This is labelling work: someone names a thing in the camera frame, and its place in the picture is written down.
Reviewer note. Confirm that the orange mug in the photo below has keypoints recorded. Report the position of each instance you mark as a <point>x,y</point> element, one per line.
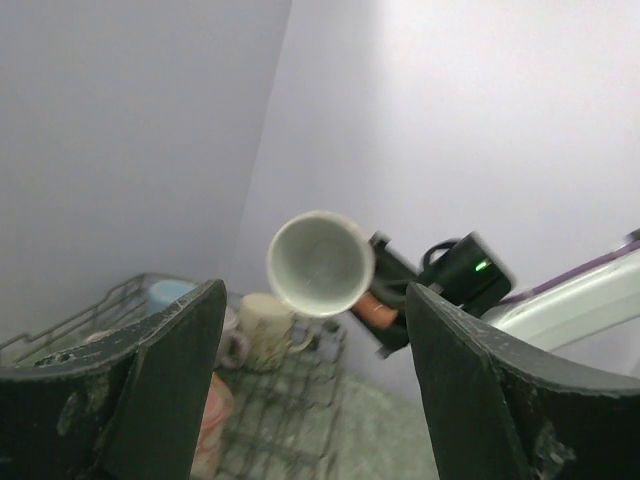
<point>320,264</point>

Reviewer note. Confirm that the green inside floral mug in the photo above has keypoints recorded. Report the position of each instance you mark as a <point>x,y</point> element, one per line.
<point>268,325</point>

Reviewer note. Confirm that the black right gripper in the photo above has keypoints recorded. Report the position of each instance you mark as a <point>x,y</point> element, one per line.
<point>463,271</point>

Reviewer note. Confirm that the grey wire dish rack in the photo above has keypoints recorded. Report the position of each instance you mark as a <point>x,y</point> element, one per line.
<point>284,424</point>

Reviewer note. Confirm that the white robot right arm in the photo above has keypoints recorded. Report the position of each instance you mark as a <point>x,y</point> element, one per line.
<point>586,300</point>

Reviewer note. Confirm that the light blue mug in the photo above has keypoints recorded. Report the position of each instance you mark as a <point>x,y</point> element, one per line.
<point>164,292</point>

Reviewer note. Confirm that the lavender mug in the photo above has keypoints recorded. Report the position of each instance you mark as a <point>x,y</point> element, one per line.
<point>234,346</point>

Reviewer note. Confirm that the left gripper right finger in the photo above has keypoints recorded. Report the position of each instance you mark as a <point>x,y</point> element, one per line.
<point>499,408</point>

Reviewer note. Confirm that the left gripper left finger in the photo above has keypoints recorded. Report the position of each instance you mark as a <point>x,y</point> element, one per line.
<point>126,406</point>

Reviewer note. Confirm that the peach pink mug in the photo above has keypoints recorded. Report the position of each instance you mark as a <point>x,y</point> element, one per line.
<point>219,406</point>

